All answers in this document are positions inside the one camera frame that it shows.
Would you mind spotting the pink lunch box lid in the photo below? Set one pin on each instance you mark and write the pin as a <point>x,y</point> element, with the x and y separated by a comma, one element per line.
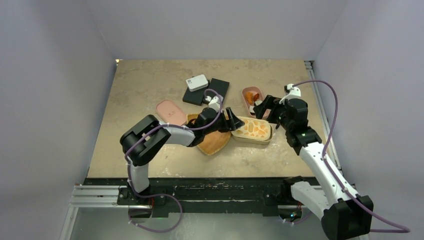
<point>169,112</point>

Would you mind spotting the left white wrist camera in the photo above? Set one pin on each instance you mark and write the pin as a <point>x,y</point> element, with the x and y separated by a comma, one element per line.
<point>214,102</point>

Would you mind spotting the beige lunch box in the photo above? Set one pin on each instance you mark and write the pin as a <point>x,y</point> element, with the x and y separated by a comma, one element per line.
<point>258,141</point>

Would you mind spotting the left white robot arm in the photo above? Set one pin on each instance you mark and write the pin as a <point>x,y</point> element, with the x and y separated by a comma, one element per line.
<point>143,141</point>

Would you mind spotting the white small device box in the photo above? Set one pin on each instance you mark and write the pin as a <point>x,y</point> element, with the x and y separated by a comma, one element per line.
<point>197,82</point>

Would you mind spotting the beige lunch box lid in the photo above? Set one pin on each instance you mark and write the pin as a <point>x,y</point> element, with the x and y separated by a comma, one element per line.
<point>254,128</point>

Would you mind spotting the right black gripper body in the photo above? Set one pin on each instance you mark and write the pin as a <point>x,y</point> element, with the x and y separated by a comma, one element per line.
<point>286,123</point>

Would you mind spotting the left black box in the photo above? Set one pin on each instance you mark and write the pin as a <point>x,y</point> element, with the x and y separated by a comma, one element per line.
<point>195,97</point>

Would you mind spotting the small glazed meat strip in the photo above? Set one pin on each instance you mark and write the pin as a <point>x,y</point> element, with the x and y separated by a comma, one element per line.
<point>256,97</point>

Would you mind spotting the right aluminium rail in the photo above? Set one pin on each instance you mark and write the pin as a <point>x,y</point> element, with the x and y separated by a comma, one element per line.
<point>331,151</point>

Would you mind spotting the right black box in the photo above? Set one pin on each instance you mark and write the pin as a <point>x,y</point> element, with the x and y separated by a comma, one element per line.
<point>219,86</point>

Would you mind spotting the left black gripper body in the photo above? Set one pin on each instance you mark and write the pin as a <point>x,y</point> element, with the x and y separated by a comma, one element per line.
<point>221,125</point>

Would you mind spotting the fried chicken piece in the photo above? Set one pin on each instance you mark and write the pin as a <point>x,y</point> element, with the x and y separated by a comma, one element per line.
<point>248,97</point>

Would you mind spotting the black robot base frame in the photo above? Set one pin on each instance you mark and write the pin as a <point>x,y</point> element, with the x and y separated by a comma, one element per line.
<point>268,196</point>

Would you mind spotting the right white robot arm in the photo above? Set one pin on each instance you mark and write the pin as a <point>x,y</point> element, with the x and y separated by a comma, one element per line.
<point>343,212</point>

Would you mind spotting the pink lunch box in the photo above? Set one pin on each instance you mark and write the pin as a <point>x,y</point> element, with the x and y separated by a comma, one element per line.
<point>255,90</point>

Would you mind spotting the woven bamboo basket tray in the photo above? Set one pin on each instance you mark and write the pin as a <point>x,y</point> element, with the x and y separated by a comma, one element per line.
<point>214,142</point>

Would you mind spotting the black box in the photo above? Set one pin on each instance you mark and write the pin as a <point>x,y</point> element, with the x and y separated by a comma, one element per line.
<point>219,86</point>
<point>195,97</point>

